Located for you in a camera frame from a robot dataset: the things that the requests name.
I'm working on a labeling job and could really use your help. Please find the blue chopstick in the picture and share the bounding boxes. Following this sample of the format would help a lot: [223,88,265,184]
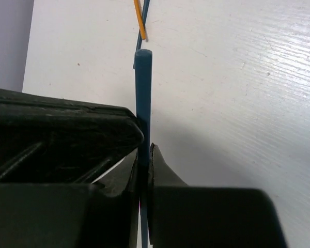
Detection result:
[134,49,152,247]

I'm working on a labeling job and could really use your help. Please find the blue chopstick slanted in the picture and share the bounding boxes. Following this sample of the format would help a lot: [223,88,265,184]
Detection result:
[132,0,151,69]

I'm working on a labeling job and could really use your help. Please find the yellow chopstick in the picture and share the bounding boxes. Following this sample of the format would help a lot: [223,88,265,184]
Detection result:
[134,0,147,40]

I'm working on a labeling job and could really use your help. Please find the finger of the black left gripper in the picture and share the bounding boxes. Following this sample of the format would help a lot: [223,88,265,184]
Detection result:
[0,89,144,183]

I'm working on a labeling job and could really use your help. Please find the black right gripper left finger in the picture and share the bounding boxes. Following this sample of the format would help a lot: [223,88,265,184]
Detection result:
[0,152,138,247]

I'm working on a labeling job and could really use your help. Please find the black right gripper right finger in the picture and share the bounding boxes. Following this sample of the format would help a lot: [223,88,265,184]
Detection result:
[147,144,287,247]

